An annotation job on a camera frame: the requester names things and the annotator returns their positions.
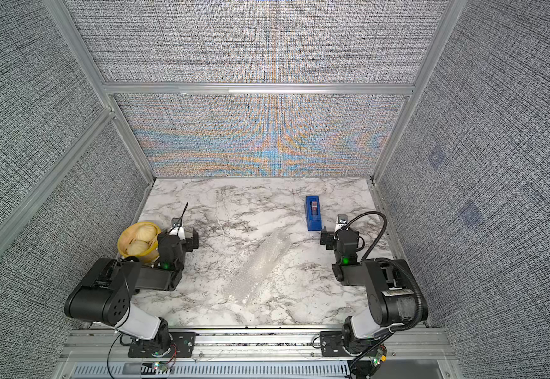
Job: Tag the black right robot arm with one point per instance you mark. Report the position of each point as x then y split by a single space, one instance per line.
395 301

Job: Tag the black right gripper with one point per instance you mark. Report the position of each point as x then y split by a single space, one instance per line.
329 237

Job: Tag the blue tape dispenser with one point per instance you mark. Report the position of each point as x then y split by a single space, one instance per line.
314 222

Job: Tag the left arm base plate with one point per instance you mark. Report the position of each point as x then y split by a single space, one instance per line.
179 344

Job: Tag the white steamed bun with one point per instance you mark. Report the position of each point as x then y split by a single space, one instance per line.
137 248
146 233

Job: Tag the aluminium front rail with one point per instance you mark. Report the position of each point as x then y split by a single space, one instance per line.
284 351

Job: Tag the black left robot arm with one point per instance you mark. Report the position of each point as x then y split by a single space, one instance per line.
105 294

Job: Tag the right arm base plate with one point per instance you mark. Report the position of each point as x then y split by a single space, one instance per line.
332 344

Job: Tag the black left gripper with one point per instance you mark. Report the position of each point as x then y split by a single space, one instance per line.
189 245

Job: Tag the yellow bamboo steamer basket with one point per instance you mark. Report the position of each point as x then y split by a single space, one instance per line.
128 236

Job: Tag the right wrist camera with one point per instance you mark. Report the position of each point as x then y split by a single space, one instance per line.
342 220

